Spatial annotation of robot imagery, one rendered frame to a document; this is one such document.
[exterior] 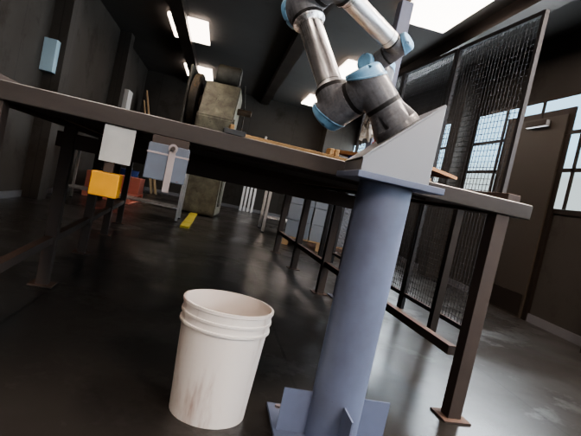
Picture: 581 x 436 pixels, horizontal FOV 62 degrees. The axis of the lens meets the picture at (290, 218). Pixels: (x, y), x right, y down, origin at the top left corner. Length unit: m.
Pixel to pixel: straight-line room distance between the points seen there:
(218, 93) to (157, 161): 7.44
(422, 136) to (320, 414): 0.91
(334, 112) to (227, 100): 7.45
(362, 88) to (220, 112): 7.39
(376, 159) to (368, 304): 0.44
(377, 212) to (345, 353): 0.44
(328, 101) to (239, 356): 0.85
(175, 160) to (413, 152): 0.77
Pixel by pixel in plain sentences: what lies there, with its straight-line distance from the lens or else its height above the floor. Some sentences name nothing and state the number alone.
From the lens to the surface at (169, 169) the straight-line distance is 1.67.
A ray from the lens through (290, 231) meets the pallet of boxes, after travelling 7.03.
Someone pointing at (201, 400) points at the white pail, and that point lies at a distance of 1.61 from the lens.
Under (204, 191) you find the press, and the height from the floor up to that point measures 0.44.
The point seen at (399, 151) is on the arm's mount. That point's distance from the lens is 1.47.
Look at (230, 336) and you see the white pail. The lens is 1.51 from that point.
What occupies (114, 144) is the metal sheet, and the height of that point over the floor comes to 0.80.
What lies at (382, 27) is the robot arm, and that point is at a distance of 1.93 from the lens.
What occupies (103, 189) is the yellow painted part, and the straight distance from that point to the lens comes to 1.70.
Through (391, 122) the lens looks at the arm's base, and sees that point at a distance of 1.53.
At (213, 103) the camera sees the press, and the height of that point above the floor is 1.99.
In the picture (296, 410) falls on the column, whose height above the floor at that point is 0.08.
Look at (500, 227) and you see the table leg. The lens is 2.10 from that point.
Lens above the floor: 0.77
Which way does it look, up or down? 3 degrees down
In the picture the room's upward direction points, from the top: 12 degrees clockwise
